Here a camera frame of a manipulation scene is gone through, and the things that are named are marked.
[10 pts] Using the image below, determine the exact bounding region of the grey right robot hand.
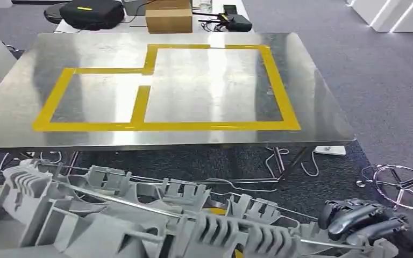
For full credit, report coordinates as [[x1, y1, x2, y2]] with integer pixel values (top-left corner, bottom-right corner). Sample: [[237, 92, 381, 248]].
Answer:
[[317, 198, 413, 258]]

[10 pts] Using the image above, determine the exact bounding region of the grey plastic wheel hubcap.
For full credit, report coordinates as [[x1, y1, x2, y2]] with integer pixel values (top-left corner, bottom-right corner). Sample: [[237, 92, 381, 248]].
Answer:
[[0, 158, 400, 258]]

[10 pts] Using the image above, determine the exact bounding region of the chrome stool base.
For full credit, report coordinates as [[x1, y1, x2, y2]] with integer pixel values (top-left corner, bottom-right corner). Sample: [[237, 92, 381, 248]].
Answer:
[[356, 164, 413, 215]]

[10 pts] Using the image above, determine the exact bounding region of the white power strip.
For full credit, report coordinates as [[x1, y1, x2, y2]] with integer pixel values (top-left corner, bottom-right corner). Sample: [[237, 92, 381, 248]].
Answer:
[[313, 145, 347, 156]]

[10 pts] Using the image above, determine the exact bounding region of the yellow tape outline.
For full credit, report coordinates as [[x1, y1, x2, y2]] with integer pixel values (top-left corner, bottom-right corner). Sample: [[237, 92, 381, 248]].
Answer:
[[32, 44, 302, 132]]

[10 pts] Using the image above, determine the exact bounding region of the steel bench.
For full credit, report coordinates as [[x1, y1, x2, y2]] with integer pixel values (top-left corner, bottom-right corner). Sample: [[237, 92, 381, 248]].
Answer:
[[0, 32, 357, 182]]

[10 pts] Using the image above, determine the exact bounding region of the black electronic device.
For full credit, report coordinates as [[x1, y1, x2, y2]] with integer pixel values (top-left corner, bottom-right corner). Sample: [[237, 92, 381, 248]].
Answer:
[[218, 12, 253, 33]]

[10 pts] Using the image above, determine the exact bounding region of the cardboard box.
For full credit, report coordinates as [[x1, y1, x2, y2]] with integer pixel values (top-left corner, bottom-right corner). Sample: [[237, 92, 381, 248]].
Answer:
[[145, 0, 193, 34]]

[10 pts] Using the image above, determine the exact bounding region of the white table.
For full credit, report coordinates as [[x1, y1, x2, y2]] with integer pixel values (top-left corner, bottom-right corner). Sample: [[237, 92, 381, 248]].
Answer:
[[55, 0, 255, 34]]

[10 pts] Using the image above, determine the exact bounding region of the black padded bag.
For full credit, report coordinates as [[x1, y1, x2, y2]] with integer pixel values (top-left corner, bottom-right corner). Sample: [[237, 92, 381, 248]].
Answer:
[[59, 0, 125, 31]]

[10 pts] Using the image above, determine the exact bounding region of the black round stool seat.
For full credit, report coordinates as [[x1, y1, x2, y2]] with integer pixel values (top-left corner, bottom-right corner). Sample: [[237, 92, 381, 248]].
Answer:
[[44, 3, 65, 25]]

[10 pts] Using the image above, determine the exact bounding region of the white cable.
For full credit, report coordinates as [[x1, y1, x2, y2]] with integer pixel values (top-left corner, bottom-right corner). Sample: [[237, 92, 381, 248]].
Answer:
[[0, 151, 63, 171], [265, 147, 319, 178]]

